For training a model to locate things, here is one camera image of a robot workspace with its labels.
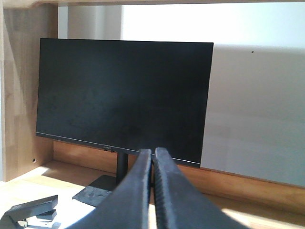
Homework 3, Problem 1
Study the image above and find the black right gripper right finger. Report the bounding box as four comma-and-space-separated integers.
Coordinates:
152, 147, 246, 229

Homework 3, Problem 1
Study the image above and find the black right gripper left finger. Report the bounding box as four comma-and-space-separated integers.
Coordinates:
68, 149, 152, 229

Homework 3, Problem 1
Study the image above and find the black orange stapler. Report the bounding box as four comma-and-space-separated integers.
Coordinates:
0, 195, 58, 229

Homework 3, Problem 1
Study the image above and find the black computer monitor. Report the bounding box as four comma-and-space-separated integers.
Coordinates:
36, 38, 214, 206

